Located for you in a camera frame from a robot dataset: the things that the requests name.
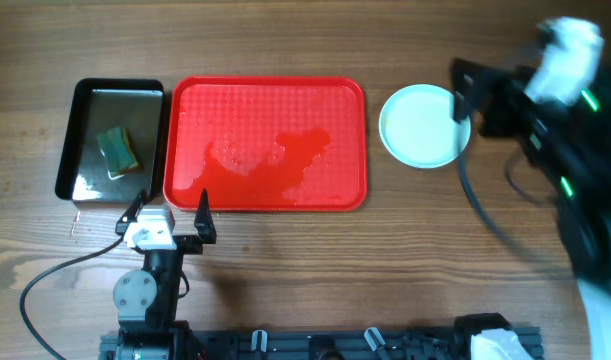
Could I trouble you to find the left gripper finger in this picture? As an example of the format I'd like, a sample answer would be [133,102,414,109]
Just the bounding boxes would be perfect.
[115,190,147,236]
[194,189,217,244]

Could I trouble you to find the green yellow scrub sponge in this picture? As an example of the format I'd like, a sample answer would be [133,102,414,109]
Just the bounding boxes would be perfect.
[96,127,141,179]

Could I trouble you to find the light blue plate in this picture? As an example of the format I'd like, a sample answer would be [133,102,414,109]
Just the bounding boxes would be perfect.
[379,84,471,169]

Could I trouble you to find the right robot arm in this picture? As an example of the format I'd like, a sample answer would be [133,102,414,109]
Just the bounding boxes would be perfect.
[450,17,611,359]

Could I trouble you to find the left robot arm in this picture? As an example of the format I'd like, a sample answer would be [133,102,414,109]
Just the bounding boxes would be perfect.
[99,191,217,360]

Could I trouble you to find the red plastic serving tray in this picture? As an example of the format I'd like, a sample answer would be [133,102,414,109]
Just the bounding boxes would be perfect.
[163,76,368,212]

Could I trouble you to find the black rectangular water basin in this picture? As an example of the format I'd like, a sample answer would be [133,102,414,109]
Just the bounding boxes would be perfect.
[55,78,167,203]

